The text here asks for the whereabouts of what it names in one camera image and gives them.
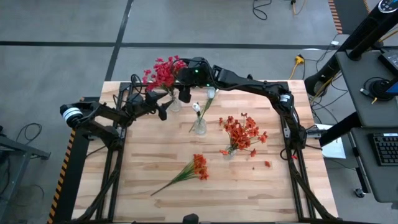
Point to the black keyboard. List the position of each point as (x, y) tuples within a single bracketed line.
[(385, 149)]

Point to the slim conical glass vase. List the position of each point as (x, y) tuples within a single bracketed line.
[(176, 106)]

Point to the white artificial tulip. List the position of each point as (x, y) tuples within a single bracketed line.
[(216, 90), (211, 93), (196, 107)]

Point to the black mat with hazard stripes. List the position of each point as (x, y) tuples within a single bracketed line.
[(73, 193)]

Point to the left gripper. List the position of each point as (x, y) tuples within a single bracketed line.
[(141, 104)]

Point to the dark grey electronic box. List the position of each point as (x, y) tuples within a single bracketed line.
[(390, 60)]

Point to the grey metal stand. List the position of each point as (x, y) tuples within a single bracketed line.
[(25, 149)]

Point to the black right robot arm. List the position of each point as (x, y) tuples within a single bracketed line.
[(248, 84)]

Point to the diamond cut glass vase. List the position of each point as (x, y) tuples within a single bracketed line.
[(229, 155)]

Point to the black floor mat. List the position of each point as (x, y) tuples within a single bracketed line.
[(354, 15)]

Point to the grey desk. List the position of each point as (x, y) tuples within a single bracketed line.
[(379, 115)]

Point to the single orange flower sprig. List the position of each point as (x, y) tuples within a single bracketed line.
[(253, 152)]

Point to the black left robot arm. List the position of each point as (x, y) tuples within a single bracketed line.
[(105, 113)]

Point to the black tower fan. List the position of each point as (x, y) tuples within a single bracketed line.
[(363, 35)]

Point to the small red fallen petal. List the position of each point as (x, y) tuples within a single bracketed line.
[(267, 164)]

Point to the black metal table frame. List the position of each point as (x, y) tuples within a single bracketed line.
[(124, 155)]

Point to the black caster wheel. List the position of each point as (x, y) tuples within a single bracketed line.
[(359, 193)]

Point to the person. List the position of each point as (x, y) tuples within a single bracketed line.
[(191, 218)]

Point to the yellow power plug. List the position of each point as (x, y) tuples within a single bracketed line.
[(299, 59)]

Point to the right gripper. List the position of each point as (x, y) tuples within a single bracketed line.
[(196, 73)]

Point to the white paper sheet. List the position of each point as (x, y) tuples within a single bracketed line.
[(334, 149)]

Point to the round ribbed glass vase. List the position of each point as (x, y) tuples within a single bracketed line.
[(200, 127)]

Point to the white power adapter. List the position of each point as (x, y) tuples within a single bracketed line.
[(334, 43)]

